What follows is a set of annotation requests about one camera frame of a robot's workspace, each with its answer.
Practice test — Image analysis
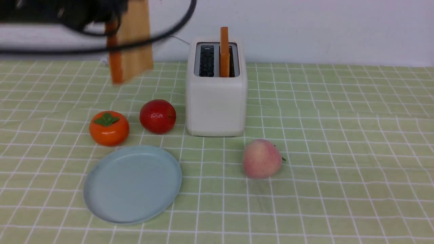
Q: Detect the orange persimmon with green leaf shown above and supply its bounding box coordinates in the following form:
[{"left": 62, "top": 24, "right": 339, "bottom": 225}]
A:
[{"left": 89, "top": 110, "right": 130, "bottom": 147}]

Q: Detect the red apple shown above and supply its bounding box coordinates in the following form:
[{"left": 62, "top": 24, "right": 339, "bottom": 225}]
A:
[{"left": 139, "top": 99, "right": 176, "bottom": 135}]

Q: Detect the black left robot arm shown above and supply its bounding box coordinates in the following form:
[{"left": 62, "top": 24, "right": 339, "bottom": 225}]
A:
[{"left": 1, "top": 0, "right": 129, "bottom": 37}]

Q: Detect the green checkered tablecloth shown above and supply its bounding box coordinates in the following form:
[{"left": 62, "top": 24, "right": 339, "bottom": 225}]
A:
[{"left": 0, "top": 61, "right": 434, "bottom": 244}]

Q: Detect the pink peach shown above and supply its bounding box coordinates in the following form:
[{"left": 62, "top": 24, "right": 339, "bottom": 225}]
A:
[{"left": 242, "top": 139, "right": 286, "bottom": 179}]

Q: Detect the light blue round plate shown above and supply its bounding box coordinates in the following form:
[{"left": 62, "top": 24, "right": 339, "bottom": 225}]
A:
[{"left": 83, "top": 145, "right": 182, "bottom": 225}]

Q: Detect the white two-slot toaster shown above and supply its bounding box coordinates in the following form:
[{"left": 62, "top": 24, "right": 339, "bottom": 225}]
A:
[{"left": 185, "top": 37, "right": 248, "bottom": 137}]

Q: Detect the orange toast slice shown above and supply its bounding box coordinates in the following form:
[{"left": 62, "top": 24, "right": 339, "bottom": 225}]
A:
[
  {"left": 105, "top": 0, "right": 154, "bottom": 85},
  {"left": 220, "top": 26, "right": 230, "bottom": 78}
]

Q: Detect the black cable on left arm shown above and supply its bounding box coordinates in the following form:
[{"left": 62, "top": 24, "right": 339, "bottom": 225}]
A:
[{"left": 0, "top": 0, "right": 198, "bottom": 55}]

